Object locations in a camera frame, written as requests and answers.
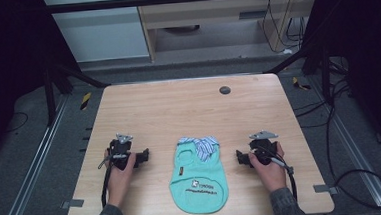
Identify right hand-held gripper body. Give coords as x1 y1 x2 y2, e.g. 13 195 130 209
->
246 128 281 168

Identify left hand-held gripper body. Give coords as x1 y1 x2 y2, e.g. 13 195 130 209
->
107 132 140 173

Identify teal pet shirt striped collar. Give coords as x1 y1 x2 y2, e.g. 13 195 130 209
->
165 133 231 215

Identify person's right hand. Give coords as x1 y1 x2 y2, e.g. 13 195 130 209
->
247 140 294 195

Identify person's left hand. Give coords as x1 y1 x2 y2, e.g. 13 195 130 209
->
103 147 140 209

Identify yellow black tape strip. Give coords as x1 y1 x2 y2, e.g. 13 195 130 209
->
291 75 313 92
78 91 94 112

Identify black metal stand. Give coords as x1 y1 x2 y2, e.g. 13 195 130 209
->
262 42 335 109
41 56 114 128

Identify white cabinet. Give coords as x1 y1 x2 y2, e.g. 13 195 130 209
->
42 0 150 65

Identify dark curtain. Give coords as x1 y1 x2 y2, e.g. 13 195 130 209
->
300 0 381 166
0 0 85 167

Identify light wooden desk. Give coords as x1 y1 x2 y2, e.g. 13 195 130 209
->
133 0 324 63

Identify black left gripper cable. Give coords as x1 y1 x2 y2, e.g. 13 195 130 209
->
96 152 132 208

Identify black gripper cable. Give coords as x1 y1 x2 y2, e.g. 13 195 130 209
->
96 152 132 208
262 147 299 204

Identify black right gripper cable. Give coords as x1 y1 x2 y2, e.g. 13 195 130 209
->
262 147 299 204

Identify black floor cable loop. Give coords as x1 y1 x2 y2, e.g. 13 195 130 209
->
290 54 381 215

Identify aluminium floor rail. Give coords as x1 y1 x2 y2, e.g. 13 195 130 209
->
0 94 77 215
308 71 381 215

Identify thin black floor cable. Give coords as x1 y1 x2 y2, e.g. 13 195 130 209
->
3 110 31 134

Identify black cables under desk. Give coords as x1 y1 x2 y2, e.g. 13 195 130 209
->
259 0 310 55

